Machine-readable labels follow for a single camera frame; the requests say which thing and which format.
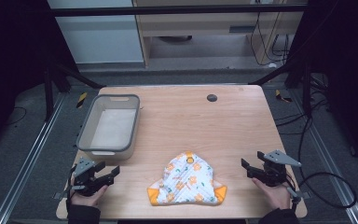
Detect white cabinet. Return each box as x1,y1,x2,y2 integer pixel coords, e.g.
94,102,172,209
47,0,145,65

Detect black horizontal frame bar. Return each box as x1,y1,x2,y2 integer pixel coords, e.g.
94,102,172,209
50,4,308,18

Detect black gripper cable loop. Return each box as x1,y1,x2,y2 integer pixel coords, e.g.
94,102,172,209
297,116,358,209

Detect black cables under desk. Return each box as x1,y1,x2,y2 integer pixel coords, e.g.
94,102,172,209
249,11,291,67

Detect person's left hand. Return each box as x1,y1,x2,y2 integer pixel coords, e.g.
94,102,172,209
69,184,109,209

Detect black floor cables bundle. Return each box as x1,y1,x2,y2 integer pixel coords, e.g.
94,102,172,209
274,74,330,136

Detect person's right hand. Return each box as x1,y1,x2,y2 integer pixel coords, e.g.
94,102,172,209
252,178,294,211

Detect yellow black striped tape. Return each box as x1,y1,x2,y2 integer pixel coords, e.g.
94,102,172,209
76,91,89,109
274,89,293,104

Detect aluminium floor rail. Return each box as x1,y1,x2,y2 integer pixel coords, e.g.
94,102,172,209
0,92,67,224
291,89,358,224

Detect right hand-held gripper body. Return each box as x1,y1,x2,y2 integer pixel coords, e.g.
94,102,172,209
260,149,310,203

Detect black metal stand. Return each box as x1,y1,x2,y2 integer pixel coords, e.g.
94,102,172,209
249,58,313,119
42,61,105,122

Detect white basin with grey rim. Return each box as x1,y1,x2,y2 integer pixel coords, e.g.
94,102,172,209
76,93,141,161

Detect floral quilted cloth orange corners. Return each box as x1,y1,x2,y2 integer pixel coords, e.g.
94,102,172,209
146,150,228,207

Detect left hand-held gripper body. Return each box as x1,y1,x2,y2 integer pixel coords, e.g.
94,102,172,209
53,156,110,201

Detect thin black floor cable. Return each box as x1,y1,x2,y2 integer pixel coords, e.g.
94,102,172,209
7,106,28,126

